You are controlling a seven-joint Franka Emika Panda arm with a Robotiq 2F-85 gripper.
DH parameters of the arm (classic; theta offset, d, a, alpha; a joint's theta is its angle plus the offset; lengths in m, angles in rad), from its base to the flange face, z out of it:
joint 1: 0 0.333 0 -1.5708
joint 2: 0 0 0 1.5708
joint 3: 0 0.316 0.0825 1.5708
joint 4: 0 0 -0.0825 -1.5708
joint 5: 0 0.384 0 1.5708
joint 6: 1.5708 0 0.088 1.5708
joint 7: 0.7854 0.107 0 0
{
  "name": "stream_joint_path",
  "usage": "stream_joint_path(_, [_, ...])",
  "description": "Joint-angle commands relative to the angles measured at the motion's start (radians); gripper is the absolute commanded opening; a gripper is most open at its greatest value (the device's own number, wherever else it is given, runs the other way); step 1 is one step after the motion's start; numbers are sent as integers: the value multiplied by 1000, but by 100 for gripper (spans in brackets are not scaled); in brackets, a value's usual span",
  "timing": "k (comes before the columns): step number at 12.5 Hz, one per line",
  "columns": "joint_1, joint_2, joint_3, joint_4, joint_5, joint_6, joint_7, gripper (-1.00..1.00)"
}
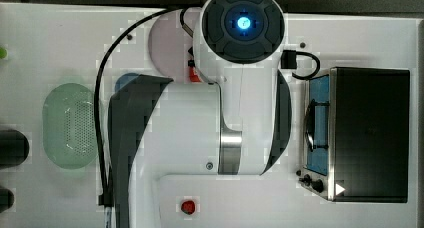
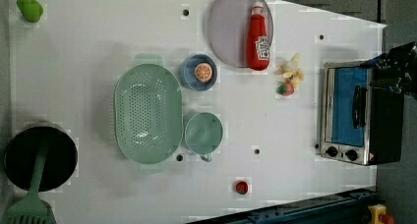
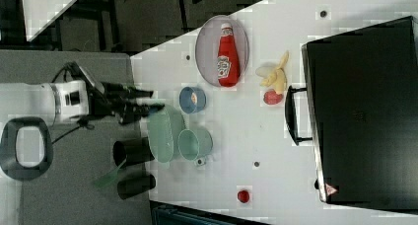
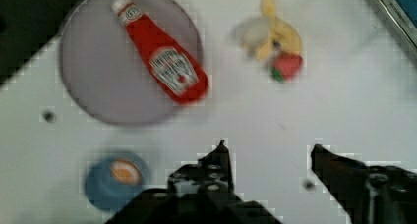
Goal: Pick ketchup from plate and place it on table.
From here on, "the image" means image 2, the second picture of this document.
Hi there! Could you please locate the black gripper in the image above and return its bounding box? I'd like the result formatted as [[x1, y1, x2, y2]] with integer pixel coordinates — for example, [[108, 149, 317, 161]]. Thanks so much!
[[360, 41, 417, 98]]

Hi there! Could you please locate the red plush ketchup bottle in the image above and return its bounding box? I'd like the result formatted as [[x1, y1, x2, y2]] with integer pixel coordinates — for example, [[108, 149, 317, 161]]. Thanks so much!
[[246, 2, 270, 71]]

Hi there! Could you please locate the round grey plate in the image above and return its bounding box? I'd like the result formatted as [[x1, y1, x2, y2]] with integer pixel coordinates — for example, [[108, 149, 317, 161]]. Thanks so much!
[[207, 0, 273, 68]]

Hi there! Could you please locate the silver toaster oven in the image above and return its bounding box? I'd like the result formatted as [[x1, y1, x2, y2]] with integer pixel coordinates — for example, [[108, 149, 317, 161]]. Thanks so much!
[[319, 62, 404, 166]]

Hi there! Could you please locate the large strawberry toy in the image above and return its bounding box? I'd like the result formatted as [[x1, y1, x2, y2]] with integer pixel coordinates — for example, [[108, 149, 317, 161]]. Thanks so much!
[[276, 83, 294, 96]]

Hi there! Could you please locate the yellow red emergency button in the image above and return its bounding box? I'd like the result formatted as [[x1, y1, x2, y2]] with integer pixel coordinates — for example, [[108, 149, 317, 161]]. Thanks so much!
[[368, 204, 395, 224]]

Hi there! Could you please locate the orange slice toy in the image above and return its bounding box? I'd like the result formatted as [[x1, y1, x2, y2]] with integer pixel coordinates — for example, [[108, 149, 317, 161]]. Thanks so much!
[[194, 63, 212, 83]]

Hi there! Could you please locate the small red strawberry toy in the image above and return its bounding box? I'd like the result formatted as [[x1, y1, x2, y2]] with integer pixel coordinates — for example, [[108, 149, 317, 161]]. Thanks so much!
[[235, 181, 249, 195]]

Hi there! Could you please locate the blue bowl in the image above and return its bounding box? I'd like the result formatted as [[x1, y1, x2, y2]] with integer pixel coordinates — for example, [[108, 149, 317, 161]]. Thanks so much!
[[180, 54, 217, 91]]

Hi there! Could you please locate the green mug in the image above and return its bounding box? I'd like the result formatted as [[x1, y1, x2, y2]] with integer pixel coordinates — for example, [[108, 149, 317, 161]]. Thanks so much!
[[184, 112, 223, 162]]

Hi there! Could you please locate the green perforated colander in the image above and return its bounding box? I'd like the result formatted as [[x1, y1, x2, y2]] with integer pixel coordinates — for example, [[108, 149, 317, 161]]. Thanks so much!
[[113, 64, 183, 164]]

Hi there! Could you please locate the black cooking pot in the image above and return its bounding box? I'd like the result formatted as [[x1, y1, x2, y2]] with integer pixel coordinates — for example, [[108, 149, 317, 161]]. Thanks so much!
[[4, 121, 78, 192]]

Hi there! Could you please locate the green slotted spatula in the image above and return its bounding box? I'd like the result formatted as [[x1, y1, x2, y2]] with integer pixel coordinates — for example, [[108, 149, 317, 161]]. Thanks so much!
[[1, 144, 52, 224]]

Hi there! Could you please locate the blue aluminium frame rail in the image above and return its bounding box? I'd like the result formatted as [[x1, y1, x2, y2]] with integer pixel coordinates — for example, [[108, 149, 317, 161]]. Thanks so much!
[[187, 189, 380, 224]]

